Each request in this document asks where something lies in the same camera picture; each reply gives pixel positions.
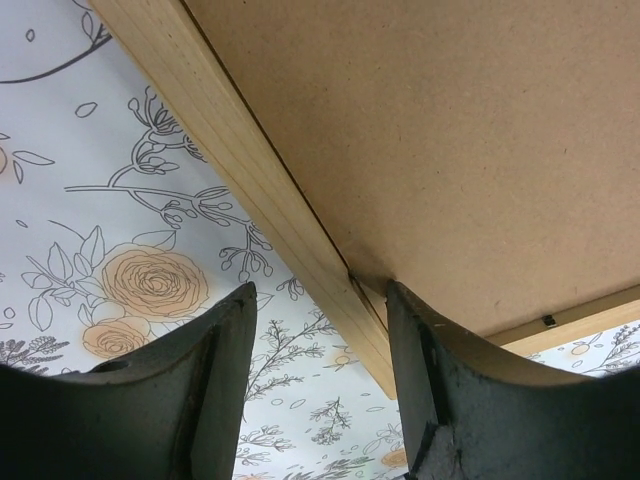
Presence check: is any wooden picture frame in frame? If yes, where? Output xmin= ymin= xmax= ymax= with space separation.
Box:
xmin=94 ymin=1 xmax=639 ymax=396

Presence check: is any floral patterned table mat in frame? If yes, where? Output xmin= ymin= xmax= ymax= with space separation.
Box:
xmin=1 ymin=1 xmax=639 ymax=479

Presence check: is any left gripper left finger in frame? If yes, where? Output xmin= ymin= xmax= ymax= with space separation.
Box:
xmin=1 ymin=283 xmax=257 ymax=479

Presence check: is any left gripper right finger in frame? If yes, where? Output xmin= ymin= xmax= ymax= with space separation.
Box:
xmin=386 ymin=281 xmax=639 ymax=479

